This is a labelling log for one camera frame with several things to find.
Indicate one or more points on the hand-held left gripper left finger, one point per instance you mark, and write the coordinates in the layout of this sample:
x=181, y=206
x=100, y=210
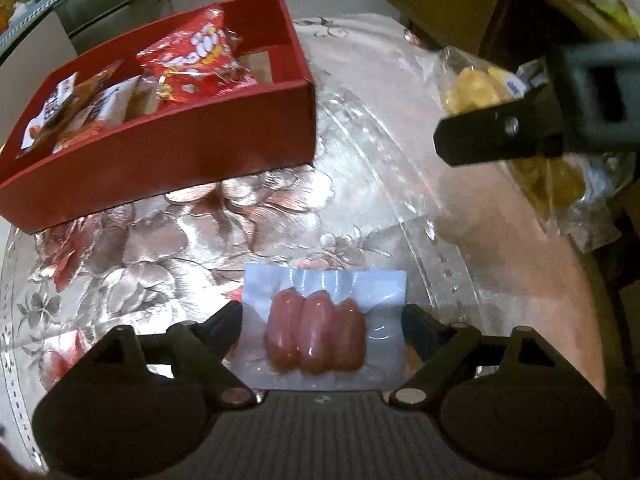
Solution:
x=225, y=327

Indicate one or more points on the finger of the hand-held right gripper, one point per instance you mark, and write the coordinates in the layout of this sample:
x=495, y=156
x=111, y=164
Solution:
x=490, y=135

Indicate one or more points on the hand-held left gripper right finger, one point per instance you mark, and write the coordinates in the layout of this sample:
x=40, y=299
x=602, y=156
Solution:
x=422, y=330

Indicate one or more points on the clear bag of yellow biscuits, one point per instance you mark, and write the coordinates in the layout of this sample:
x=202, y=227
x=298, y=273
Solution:
x=475, y=90

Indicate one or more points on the vacuum packed sausages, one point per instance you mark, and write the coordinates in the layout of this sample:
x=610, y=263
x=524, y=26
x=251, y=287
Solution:
x=315, y=330

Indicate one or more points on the red cardboard box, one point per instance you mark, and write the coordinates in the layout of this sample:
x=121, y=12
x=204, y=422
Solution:
x=175, y=150

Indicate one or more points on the red puffed snack bag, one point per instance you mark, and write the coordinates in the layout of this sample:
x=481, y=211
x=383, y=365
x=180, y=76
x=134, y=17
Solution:
x=200, y=65

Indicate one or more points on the orange tofu snack packet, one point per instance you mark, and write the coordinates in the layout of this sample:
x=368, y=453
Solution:
x=87, y=90

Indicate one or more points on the white sausage print packet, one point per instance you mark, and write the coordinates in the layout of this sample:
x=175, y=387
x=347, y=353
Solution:
x=50, y=107

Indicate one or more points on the grey top side cabinet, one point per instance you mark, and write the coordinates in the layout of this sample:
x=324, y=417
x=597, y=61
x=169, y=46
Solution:
x=45, y=52

